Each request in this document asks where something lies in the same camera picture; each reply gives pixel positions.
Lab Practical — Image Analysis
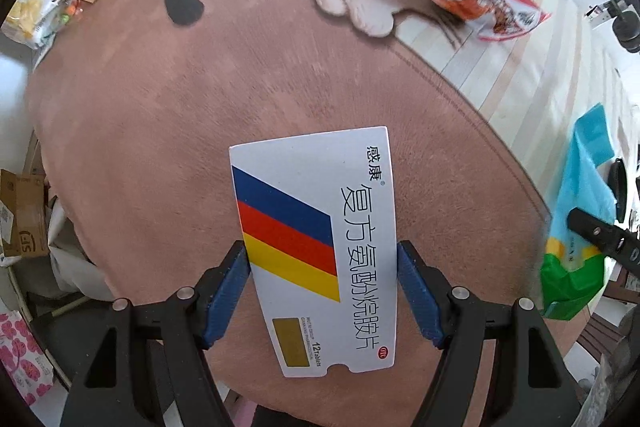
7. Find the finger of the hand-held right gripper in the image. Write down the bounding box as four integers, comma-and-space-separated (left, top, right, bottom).
566, 206, 640, 275

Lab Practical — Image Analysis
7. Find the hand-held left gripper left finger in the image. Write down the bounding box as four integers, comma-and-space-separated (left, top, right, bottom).
60, 239, 252, 427

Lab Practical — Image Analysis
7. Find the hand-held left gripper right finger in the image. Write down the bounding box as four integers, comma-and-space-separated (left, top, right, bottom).
395, 241, 583, 427

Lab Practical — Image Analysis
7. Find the green and blue plastic bag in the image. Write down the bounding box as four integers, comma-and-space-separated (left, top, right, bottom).
541, 103, 618, 320

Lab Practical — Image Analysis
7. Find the white striped medicine box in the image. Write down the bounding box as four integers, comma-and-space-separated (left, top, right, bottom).
228, 126, 400, 379

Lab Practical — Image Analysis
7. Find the black ashtray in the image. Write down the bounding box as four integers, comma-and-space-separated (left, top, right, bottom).
611, 158, 633, 223

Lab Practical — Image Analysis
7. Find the dark wooden chair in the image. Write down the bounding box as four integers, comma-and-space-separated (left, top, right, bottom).
582, 302, 631, 358

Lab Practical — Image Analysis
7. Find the white and brown cloth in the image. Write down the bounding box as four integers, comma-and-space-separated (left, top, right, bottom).
47, 202, 108, 303

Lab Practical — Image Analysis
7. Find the cat print table mat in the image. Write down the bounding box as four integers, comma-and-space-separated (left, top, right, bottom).
24, 0, 640, 418

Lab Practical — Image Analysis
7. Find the pink floral bag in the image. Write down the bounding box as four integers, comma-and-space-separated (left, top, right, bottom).
0, 313, 55, 408

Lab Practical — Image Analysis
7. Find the yellow chips bag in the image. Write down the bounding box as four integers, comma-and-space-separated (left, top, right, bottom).
2, 0, 81, 50

